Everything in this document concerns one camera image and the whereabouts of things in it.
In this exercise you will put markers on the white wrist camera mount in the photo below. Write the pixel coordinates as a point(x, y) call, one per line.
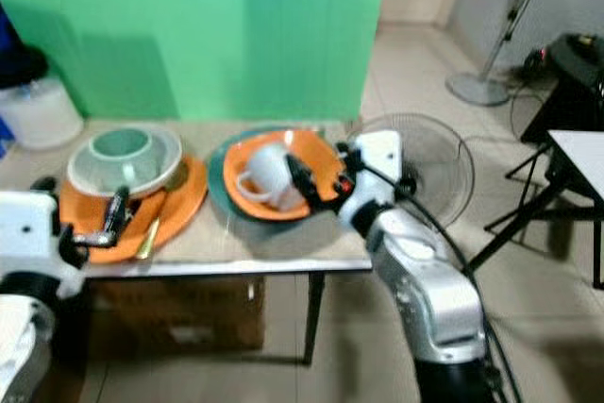
point(30, 231)
point(379, 165)

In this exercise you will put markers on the gold spoon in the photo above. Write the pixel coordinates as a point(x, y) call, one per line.
point(148, 241)

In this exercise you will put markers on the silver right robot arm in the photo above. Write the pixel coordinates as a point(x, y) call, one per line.
point(434, 299)

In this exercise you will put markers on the white folding table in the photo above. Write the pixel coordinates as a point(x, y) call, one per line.
point(583, 158)

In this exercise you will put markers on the white mug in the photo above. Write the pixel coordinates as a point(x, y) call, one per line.
point(266, 173)

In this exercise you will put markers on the blue panel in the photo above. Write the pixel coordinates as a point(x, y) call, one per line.
point(6, 63)

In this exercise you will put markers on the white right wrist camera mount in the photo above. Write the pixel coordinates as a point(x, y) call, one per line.
point(379, 165)

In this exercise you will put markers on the small orange plate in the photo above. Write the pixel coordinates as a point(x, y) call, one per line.
point(316, 150)

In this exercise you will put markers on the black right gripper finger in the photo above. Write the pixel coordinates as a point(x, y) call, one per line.
point(298, 171)
point(325, 197)

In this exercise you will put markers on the brown cardboard box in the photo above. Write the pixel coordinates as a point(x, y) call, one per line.
point(179, 313)

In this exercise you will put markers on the dark green plate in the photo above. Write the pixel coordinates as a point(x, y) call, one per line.
point(215, 186)

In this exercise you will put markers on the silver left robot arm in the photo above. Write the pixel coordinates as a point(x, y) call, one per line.
point(21, 346)

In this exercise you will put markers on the beige table with black legs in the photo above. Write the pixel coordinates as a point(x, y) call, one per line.
point(264, 247)

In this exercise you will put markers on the clear glass bowl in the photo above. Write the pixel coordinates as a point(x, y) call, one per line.
point(168, 159)

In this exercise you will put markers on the grey standing fan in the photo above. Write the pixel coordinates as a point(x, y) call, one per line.
point(479, 90)

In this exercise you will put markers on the black case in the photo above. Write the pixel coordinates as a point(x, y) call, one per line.
point(576, 92)

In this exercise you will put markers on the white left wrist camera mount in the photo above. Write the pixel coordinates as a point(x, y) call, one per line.
point(30, 231)

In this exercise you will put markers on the large orange plate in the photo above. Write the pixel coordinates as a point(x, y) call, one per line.
point(170, 224)

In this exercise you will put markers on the green screen backdrop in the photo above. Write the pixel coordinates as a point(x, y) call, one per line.
point(198, 35)

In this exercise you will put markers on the white bucket with black bag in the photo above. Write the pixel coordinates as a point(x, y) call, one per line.
point(40, 112)

